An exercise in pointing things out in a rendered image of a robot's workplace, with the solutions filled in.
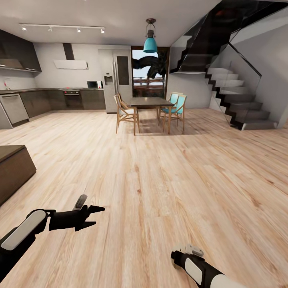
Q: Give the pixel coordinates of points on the breakfast table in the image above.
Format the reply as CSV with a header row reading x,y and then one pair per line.
x,y
151,101

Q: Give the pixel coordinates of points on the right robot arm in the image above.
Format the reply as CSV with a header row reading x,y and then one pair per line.
x,y
205,275

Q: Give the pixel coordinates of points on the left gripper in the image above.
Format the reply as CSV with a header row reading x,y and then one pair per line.
x,y
77,218

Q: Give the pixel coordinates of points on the pillar candle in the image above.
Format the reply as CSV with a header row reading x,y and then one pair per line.
x,y
180,248

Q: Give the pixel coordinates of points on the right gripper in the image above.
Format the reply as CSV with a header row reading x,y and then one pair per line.
x,y
179,258

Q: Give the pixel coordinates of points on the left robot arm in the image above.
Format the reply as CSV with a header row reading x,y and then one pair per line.
x,y
14,245

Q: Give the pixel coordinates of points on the oven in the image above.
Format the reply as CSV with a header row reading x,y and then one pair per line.
x,y
73,98

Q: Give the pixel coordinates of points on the range hood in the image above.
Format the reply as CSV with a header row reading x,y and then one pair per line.
x,y
70,62

